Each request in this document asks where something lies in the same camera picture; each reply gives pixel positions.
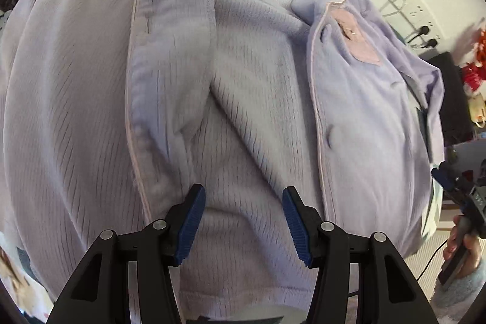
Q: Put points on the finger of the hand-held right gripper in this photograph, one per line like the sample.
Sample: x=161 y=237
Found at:
x=440 y=176

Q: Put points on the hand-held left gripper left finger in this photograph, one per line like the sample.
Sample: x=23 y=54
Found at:
x=190 y=225

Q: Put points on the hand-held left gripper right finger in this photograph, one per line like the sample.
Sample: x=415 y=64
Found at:
x=298 y=225

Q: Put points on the lavender fleece pajama top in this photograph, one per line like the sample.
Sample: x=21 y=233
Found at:
x=246 y=81

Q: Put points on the person's right forearm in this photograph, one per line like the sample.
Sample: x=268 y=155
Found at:
x=463 y=293

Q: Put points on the person's right hand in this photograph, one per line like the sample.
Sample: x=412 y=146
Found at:
x=474 y=252

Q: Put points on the black plug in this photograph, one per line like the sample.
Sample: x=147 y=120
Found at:
x=431 y=42
x=423 y=30

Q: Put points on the cartoon printed white cloth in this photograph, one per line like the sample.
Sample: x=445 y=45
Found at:
x=15 y=271

